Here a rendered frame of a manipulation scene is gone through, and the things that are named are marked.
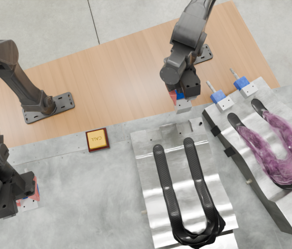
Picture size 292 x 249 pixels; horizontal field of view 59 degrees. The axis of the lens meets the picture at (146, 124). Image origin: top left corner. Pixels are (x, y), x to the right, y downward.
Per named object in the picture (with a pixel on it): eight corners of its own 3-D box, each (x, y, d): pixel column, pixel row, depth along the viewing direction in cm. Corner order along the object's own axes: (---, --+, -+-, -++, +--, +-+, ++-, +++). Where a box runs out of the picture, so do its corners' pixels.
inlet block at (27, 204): (22, 172, 86) (14, 170, 81) (37, 167, 86) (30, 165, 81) (29, 211, 82) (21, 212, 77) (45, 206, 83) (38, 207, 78)
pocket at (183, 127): (174, 125, 95) (175, 122, 91) (188, 122, 95) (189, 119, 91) (177, 137, 93) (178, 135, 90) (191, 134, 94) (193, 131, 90)
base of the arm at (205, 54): (218, 47, 100) (210, 33, 102) (170, 64, 98) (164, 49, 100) (213, 58, 108) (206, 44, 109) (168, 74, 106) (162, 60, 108)
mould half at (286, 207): (201, 113, 101) (207, 103, 91) (255, 82, 104) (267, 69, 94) (280, 231, 90) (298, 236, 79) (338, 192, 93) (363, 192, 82)
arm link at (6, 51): (-6, 164, 58) (-10, 27, 57) (-46, 165, 58) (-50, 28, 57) (21, 156, 70) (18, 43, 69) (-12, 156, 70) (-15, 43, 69)
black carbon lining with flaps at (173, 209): (150, 146, 91) (150, 141, 82) (194, 136, 92) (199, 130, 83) (175, 252, 82) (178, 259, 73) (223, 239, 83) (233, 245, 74)
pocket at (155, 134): (145, 131, 94) (145, 129, 90) (159, 128, 94) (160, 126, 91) (148, 144, 93) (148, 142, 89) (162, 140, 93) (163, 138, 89)
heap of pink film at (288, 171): (230, 130, 93) (237, 124, 86) (270, 106, 95) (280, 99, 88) (274, 194, 87) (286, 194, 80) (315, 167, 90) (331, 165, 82)
